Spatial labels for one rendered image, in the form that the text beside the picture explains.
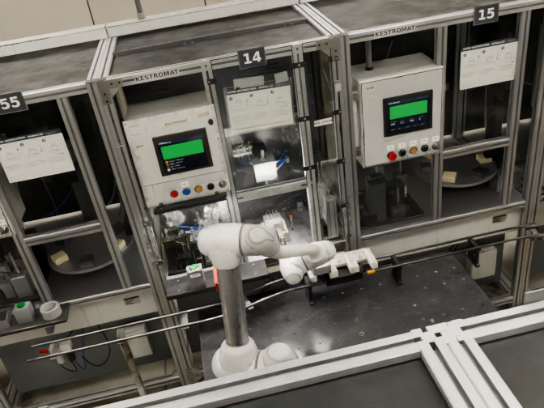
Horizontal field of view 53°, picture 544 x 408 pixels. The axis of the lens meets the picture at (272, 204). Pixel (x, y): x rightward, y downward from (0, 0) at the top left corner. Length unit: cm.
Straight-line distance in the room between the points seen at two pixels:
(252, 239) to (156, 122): 77
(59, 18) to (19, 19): 38
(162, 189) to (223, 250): 63
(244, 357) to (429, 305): 106
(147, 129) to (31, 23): 379
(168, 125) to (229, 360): 109
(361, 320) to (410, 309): 27
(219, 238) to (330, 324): 95
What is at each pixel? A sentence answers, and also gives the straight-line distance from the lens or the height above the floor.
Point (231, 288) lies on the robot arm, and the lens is 232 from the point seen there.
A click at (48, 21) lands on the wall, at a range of 623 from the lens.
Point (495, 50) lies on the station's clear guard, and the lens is 296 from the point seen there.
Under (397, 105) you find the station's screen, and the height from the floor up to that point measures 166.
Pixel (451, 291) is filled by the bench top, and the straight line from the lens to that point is 311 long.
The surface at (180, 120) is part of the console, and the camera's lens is 258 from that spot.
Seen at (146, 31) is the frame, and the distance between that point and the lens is 338.
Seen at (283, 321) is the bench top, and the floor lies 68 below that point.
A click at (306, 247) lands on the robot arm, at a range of 256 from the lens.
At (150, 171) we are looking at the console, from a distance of 268.
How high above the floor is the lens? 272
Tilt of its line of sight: 31 degrees down
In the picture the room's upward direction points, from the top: 9 degrees counter-clockwise
